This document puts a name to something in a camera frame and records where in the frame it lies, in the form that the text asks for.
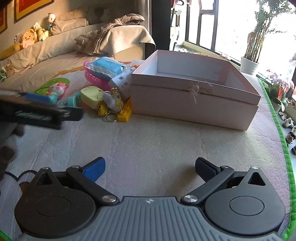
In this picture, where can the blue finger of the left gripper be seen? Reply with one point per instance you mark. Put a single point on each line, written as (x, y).
(50, 99)

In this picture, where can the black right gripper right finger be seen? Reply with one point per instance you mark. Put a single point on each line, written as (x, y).
(215, 179)

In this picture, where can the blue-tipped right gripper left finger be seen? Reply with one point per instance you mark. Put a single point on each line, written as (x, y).
(84, 178)

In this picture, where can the pink cartoon figure toy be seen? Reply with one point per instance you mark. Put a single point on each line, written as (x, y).
(58, 88)

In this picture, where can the yellow sponge toy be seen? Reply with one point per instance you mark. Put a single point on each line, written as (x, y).
(92, 96)

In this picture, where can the pink plastic basket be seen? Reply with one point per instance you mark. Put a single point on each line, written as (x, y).
(97, 80)

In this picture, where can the white rabbit keychain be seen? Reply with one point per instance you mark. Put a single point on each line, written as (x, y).
(113, 101)

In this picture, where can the blue wet wipes pack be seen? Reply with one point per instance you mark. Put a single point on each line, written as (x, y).
(105, 67)

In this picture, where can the white tube with label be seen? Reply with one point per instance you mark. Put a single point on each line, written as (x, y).
(123, 81)

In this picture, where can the yellow building block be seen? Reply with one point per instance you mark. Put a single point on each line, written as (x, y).
(126, 112)

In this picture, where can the teal crank handle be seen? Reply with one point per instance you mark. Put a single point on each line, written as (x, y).
(74, 100)

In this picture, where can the yellow plush toy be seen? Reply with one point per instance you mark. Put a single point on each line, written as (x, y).
(26, 39)

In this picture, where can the printed play mat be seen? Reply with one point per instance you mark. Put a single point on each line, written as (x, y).
(151, 156)

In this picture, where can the brown jacket on sofa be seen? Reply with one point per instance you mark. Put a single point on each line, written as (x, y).
(90, 43)

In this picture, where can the small doll plush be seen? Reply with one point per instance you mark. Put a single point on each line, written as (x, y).
(50, 20)

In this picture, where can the pink cardboard box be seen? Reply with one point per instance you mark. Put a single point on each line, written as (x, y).
(194, 88)

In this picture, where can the beige covered sofa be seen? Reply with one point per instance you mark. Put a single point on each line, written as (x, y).
(61, 40)

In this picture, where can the pink flower pot plant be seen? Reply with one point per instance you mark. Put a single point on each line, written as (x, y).
(278, 90)

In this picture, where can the white potted bamboo plant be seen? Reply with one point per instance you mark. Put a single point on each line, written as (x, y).
(264, 15)

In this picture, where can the red framed wall picture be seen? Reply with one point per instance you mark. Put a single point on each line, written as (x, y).
(22, 8)

